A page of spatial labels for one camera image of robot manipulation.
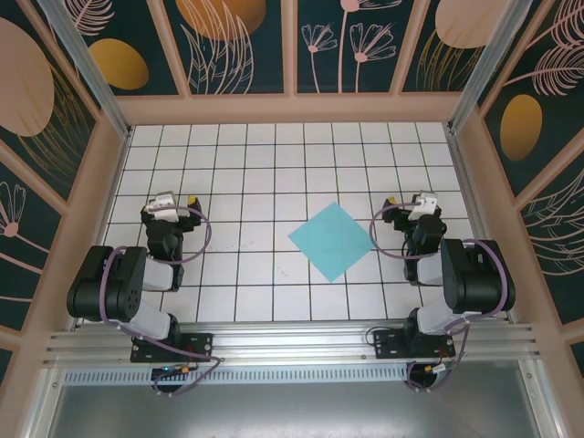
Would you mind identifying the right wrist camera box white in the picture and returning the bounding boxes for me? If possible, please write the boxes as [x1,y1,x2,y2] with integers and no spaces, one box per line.
[407,191,441,224]

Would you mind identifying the grey metal sheet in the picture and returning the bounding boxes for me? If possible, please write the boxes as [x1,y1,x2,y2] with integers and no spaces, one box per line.
[26,369,562,438]

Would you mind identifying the light blue paper sheet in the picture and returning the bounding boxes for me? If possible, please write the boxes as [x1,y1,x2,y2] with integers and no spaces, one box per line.
[287,201,371,283]

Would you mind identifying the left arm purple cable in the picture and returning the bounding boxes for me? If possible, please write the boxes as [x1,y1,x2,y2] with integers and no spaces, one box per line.
[100,205,225,397]

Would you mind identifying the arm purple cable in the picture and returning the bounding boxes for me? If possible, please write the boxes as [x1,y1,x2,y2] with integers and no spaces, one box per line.
[369,203,510,394]
[100,205,225,397]

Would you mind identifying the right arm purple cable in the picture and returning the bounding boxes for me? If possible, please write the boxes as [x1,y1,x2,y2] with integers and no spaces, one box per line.
[369,203,510,394]

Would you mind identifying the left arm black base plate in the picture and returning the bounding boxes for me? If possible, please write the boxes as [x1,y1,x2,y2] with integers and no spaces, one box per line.
[130,331,215,365]

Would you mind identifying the aluminium frame post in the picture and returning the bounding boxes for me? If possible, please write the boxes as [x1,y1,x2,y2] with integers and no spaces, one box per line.
[36,0,134,140]
[446,0,535,134]

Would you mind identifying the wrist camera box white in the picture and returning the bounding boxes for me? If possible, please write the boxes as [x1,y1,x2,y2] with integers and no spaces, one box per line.
[146,191,180,224]
[407,191,441,224]

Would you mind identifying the aluminium side rail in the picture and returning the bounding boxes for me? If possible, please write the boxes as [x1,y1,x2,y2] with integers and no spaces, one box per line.
[444,130,515,326]

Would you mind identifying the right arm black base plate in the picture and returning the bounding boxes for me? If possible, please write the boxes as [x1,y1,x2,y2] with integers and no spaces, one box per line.
[372,328,457,360]

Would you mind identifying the slotted grey cable duct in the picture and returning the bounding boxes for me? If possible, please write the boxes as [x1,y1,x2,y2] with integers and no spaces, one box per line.
[61,364,414,387]

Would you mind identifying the aluminium mounting rail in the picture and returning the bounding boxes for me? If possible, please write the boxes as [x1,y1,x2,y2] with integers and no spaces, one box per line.
[43,321,542,366]

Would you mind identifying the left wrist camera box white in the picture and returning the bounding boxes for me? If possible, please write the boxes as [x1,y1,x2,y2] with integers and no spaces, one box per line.
[146,191,180,224]

